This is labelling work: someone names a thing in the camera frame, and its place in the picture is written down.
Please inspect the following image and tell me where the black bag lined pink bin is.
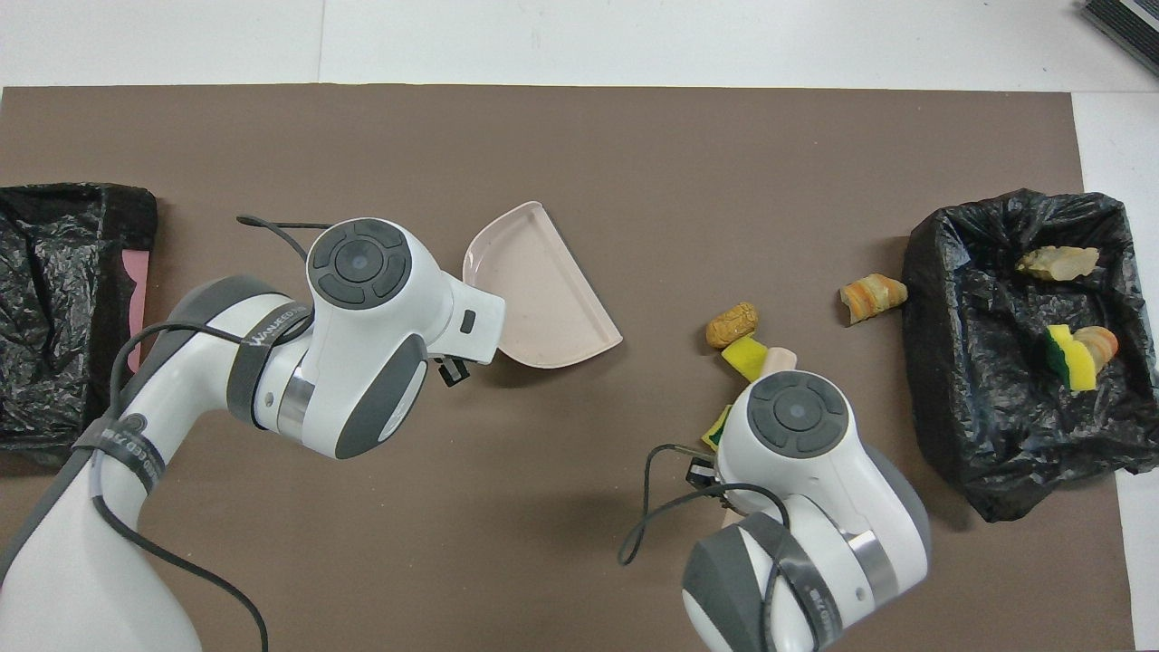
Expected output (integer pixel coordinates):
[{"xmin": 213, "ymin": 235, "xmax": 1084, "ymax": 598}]
[{"xmin": 0, "ymin": 183, "xmax": 159, "ymax": 467}]

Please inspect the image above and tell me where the large green yellow sponge piece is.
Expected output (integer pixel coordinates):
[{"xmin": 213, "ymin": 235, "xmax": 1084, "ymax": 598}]
[{"xmin": 1046, "ymin": 324, "xmax": 1098, "ymax": 392}]

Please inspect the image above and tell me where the brown table mat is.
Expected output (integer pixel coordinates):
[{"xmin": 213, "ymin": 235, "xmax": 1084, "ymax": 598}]
[{"xmin": 0, "ymin": 84, "xmax": 1137, "ymax": 652}]

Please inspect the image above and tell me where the dark ribbed panel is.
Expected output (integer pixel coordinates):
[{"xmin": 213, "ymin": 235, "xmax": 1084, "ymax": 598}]
[{"xmin": 1082, "ymin": 0, "xmax": 1159, "ymax": 78}]

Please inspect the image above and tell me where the small green yellow sponge piece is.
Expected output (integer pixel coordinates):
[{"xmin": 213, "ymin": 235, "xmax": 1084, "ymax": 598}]
[{"xmin": 702, "ymin": 403, "xmax": 734, "ymax": 451}]

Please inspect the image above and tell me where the beige hand brush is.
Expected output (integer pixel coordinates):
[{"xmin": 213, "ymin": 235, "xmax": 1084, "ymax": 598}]
[{"xmin": 720, "ymin": 347, "xmax": 800, "ymax": 528}]

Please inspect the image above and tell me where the beige plastic dustpan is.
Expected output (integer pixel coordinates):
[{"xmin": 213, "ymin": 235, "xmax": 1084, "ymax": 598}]
[{"xmin": 462, "ymin": 201, "xmax": 624, "ymax": 369}]

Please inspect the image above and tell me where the pale flaky bread piece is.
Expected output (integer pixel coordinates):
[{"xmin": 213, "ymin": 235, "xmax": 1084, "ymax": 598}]
[{"xmin": 1016, "ymin": 245, "xmax": 1101, "ymax": 280}]

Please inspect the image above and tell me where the yellow notched sponge piece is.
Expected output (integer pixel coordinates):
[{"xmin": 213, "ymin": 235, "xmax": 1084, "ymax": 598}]
[{"xmin": 722, "ymin": 335, "xmax": 771, "ymax": 381}]

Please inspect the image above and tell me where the brown bread roll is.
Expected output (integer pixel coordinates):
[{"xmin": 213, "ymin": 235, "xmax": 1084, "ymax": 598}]
[{"xmin": 705, "ymin": 302, "xmax": 760, "ymax": 350}]

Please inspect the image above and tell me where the orange striped croissant piece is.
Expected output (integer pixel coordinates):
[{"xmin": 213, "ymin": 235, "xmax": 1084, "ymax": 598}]
[{"xmin": 839, "ymin": 273, "xmax": 908, "ymax": 325}]

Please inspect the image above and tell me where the golden croissant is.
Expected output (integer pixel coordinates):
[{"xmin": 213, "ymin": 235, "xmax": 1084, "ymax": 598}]
[{"xmin": 1073, "ymin": 326, "xmax": 1120, "ymax": 372}]

